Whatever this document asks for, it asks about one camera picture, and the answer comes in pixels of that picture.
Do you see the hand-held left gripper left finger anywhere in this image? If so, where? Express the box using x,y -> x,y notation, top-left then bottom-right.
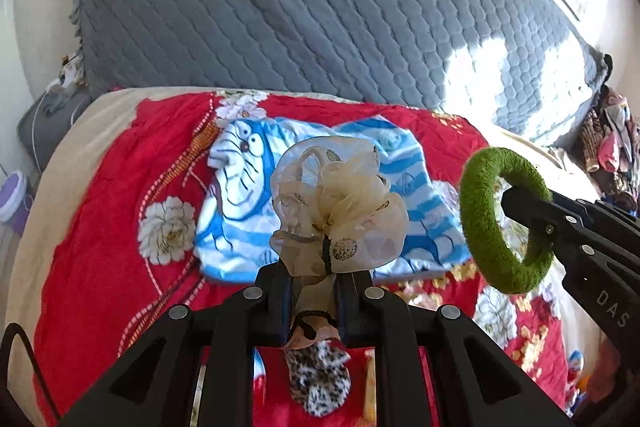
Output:
59,262 -> 298,427

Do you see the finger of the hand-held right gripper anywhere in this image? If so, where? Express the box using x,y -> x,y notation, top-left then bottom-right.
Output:
500,186 -> 596,258

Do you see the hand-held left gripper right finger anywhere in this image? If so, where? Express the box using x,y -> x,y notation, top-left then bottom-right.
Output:
335,268 -> 576,427

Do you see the green fuzzy ring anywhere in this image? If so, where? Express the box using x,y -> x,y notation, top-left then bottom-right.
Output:
459,147 -> 556,295

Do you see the leopard print scrunchie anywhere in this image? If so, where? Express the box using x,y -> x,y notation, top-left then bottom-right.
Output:
284,341 -> 353,418

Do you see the cream organza scrunchie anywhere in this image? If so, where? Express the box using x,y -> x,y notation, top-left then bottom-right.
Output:
269,136 -> 410,350

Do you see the pile of patterned clothes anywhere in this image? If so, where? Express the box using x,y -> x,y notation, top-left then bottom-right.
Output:
575,84 -> 640,212

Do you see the blue striped cartoon cloth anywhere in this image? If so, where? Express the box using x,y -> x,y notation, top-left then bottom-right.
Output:
192,117 -> 481,285

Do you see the red floral bed sheet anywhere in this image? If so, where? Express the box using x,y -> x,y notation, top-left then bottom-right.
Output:
30,89 -> 571,427

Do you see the purple lid container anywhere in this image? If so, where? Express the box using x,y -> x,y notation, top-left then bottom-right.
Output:
0,170 -> 33,238

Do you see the grey quilted headboard cover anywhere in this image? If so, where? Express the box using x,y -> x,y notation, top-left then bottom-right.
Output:
70,0 -> 613,148

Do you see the grey stool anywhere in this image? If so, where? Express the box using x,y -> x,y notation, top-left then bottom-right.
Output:
17,79 -> 93,172

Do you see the small patterned item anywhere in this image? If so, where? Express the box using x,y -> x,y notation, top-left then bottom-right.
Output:
57,52 -> 86,88

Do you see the black strap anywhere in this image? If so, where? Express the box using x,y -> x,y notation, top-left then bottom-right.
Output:
0,322 -> 57,427

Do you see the white cable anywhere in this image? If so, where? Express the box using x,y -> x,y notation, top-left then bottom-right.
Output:
29,78 -> 76,170

